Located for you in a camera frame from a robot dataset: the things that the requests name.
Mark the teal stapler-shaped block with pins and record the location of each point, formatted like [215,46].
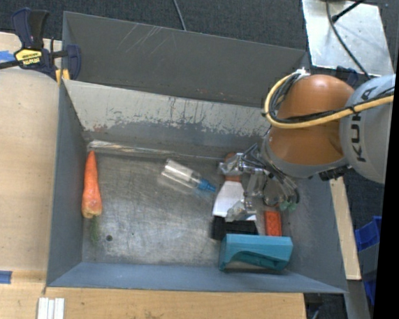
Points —
[255,252]

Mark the grey metal bin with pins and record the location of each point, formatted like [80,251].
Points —
[153,203]

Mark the black flat block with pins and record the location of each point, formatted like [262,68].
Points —
[233,228]

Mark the orange ribbed block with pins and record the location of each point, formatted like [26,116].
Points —
[272,223]

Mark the clear plastic bottle blue cap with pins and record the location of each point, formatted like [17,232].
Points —
[182,176]

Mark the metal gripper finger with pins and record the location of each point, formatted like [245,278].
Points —
[232,165]
[240,211]

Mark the orange carrot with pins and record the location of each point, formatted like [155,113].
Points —
[92,187]

